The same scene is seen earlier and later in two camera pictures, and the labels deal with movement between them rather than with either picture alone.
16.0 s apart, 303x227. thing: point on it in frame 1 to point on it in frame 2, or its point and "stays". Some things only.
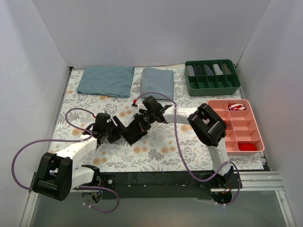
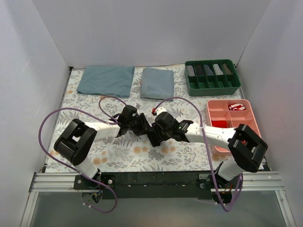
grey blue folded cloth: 156,80 stays
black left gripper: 119,127 to 144,122
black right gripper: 140,121 to 156,135
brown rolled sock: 227,71 stays
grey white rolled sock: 217,69 stays
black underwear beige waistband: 133,132 to 155,135
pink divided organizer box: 243,135 stays
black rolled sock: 199,69 stays
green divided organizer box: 212,77 stays
